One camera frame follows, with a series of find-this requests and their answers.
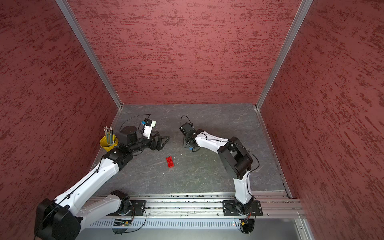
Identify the aluminium corner post right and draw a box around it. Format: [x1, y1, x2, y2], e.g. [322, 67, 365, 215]
[256, 0, 313, 112]

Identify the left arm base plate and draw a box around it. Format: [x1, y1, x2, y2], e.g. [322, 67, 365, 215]
[116, 200, 147, 216]

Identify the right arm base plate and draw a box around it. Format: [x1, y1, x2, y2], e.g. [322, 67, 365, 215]
[222, 200, 264, 217]

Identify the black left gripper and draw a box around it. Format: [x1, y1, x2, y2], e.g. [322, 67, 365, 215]
[129, 130, 170, 153]

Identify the yellow metal pencil cup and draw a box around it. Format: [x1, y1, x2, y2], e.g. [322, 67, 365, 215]
[100, 135, 119, 152]

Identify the aluminium corner post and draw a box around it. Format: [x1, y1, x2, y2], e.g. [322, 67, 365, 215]
[56, 0, 123, 110]
[256, 0, 313, 112]

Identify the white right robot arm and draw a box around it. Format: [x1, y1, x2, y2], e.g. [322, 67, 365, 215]
[180, 123, 255, 216]

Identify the red lego brick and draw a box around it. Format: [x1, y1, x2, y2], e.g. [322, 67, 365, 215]
[166, 157, 174, 168]

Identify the perforated cable tray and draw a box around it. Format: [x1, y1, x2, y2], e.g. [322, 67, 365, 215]
[88, 219, 241, 231]

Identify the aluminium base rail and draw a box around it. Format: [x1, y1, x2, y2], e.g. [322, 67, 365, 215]
[130, 191, 307, 219]

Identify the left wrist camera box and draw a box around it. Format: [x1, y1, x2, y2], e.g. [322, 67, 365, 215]
[142, 118, 156, 139]

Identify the aluminium corner post left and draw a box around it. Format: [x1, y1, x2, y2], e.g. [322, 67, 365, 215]
[56, 0, 123, 110]

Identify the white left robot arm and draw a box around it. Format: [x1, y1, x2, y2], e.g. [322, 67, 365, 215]
[34, 126, 170, 240]

